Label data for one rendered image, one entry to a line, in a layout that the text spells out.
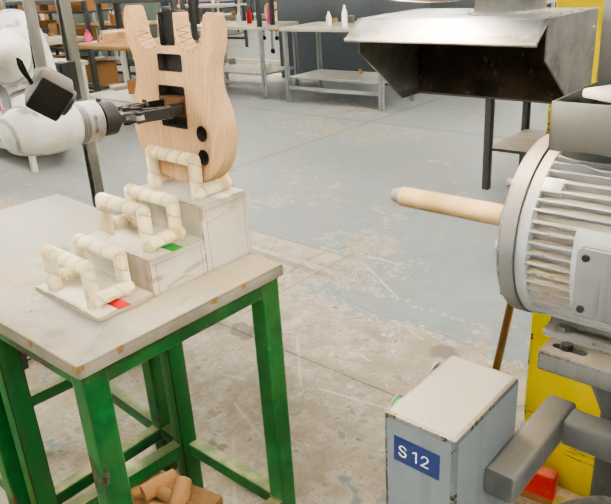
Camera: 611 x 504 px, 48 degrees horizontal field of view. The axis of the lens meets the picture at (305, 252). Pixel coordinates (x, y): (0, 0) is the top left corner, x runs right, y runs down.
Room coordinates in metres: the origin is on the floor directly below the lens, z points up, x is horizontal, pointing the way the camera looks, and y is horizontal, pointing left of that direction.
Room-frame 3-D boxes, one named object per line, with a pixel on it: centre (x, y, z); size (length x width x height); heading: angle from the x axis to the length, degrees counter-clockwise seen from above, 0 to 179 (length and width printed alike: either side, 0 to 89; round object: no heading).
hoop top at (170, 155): (1.64, 0.31, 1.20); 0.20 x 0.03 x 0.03; 47
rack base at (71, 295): (1.44, 0.50, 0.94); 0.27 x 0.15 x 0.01; 48
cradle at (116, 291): (1.37, 0.43, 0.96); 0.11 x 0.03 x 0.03; 138
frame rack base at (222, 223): (1.67, 0.29, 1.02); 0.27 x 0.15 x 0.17; 48
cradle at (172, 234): (1.49, 0.32, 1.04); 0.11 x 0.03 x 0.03; 138
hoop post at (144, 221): (1.47, 0.36, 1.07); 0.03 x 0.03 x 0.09
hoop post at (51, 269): (1.47, 0.59, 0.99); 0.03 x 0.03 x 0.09
